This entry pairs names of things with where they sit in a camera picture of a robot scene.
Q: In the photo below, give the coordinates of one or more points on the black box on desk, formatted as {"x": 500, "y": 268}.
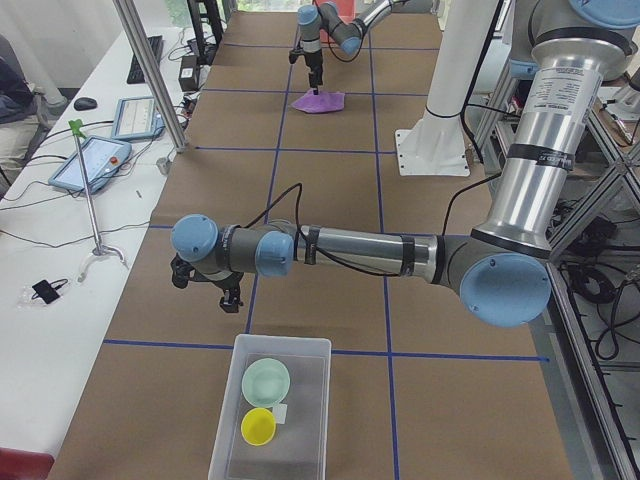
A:
{"x": 189, "y": 73}

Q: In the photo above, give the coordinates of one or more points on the teach pendant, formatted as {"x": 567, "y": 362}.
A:
{"x": 136, "y": 118}
{"x": 103, "y": 158}

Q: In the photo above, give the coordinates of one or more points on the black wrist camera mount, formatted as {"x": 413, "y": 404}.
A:
{"x": 182, "y": 272}

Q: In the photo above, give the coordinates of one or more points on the green plastic bowl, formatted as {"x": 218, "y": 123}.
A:
{"x": 265, "y": 383}

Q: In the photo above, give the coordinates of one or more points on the lower teach pendant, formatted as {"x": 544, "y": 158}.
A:
{"x": 103, "y": 158}

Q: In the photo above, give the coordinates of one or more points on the translucent plastic box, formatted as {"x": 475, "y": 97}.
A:
{"x": 298, "y": 449}

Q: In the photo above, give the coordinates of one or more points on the purple cloth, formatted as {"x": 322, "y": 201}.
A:
{"x": 320, "y": 102}

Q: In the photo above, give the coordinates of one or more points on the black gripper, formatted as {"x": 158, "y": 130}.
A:
{"x": 314, "y": 63}
{"x": 218, "y": 283}

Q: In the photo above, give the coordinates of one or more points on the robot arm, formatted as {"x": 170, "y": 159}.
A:
{"x": 314, "y": 18}
{"x": 252, "y": 151}

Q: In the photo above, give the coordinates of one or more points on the upper teach pendant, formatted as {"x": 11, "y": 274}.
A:
{"x": 136, "y": 118}

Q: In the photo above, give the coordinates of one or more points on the white pedestal column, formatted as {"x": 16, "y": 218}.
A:
{"x": 435, "y": 145}

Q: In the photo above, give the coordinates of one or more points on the yellow plastic cup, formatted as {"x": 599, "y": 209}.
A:
{"x": 258, "y": 427}

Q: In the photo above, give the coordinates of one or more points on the black computer mouse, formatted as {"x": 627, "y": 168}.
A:
{"x": 85, "y": 103}

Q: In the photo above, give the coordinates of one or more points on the small black device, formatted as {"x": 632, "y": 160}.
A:
{"x": 47, "y": 291}

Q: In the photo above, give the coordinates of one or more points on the aluminium frame post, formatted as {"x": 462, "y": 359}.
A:
{"x": 141, "y": 48}

